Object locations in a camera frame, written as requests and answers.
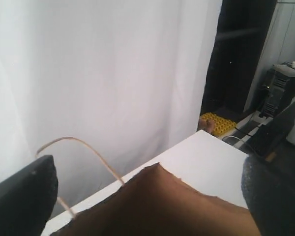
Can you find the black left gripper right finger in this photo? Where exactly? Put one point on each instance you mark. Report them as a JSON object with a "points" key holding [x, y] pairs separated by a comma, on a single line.
{"points": [[270, 197]]}

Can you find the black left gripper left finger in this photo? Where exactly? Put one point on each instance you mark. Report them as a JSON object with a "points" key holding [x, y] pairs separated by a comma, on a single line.
{"points": [[27, 198]]}

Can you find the black computer tower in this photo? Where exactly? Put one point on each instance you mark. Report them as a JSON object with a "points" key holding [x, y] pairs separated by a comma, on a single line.
{"points": [[280, 83]]}

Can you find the white backdrop curtain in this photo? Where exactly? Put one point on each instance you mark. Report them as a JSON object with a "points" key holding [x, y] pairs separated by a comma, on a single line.
{"points": [[124, 78]]}

